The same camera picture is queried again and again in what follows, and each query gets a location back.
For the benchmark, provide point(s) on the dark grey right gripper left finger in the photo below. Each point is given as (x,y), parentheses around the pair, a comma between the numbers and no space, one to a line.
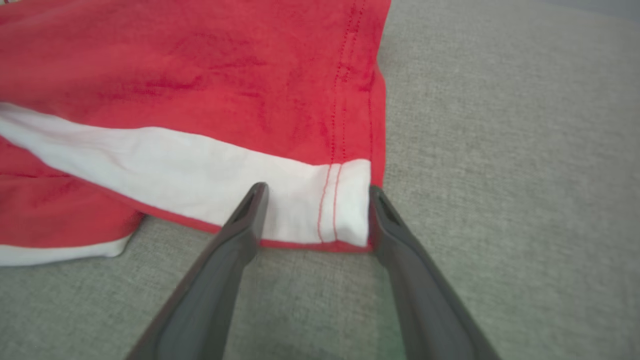
(200,300)

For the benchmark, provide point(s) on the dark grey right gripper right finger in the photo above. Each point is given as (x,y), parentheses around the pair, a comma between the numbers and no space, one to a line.
(425,310)

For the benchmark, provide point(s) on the red and white garment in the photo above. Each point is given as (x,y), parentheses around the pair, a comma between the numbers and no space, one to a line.
(200,75)

